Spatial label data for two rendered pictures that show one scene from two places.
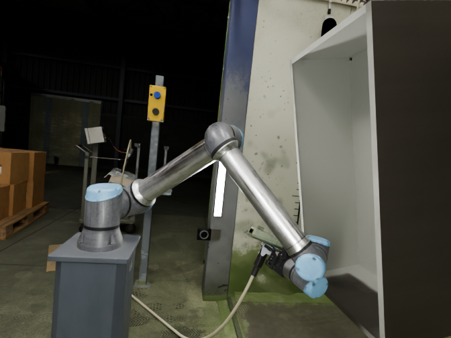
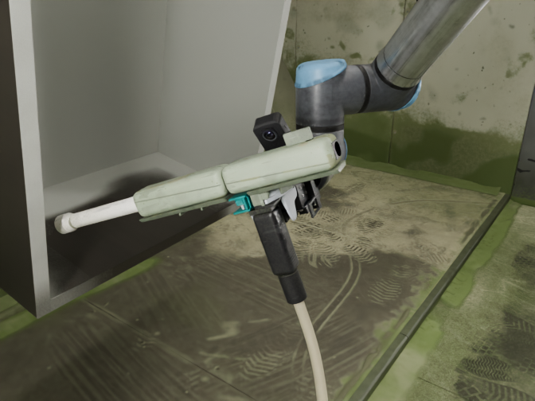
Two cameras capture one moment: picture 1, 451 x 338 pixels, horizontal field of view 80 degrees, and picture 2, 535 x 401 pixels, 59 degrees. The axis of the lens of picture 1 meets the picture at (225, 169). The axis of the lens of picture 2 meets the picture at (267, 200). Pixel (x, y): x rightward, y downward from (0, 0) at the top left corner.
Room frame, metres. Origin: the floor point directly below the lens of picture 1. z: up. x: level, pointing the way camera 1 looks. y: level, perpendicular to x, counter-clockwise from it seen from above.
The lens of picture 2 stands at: (1.68, 0.19, 0.93)
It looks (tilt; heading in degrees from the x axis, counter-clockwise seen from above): 23 degrees down; 225
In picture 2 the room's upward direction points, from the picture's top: straight up
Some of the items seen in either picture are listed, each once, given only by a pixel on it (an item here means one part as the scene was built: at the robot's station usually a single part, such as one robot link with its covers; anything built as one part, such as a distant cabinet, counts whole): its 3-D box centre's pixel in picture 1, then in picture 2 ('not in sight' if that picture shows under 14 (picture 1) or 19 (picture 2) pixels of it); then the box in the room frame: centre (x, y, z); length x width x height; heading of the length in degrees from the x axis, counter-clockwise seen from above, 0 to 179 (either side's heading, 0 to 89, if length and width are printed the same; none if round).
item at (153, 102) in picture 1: (156, 104); not in sight; (2.03, 0.56, 1.42); 0.12 x 0.06 x 0.26; 99
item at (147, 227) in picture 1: (151, 182); not in sight; (2.09, 0.57, 0.82); 0.06 x 0.06 x 1.64; 9
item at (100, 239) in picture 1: (101, 233); not in sight; (1.20, 0.53, 0.69); 0.19 x 0.19 x 0.10
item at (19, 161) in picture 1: (6, 166); not in sight; (3.14, 2.57, 0.69); 0.38 x 0.29 x 0.36; 11
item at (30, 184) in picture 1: (26, 191); not in sight; (3.56, 2.63, 0.33); 0.38 x 0.29 x 0.36; 16
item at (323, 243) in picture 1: (315, 253); (325, 94); (0.99, -0.37, 0.77); 0.12 x 0.09 x 0.12; 157
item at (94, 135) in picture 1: (109, 178); not in sight; (3.36, 1.45, 0.64); 0.73 x 0.50 x 1.27; 109
